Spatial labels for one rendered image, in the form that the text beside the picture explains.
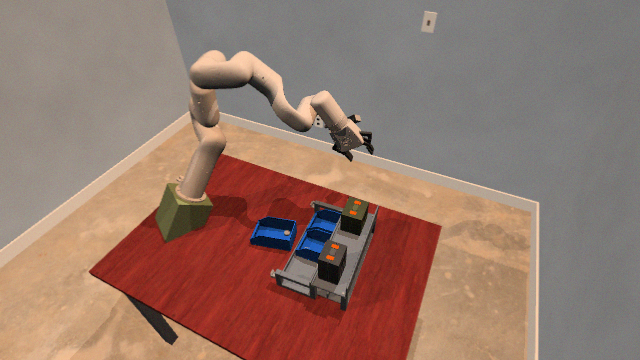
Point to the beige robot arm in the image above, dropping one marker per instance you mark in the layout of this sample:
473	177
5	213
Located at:
235	73

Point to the white shelf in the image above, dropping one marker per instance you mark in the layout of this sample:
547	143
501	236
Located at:
305	272

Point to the blue bin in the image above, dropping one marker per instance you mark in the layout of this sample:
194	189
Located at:
315	240
269	232
324	220

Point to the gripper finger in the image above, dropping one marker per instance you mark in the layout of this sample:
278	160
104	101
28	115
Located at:
368	145
348	155

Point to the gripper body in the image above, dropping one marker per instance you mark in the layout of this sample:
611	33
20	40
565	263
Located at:
348	137

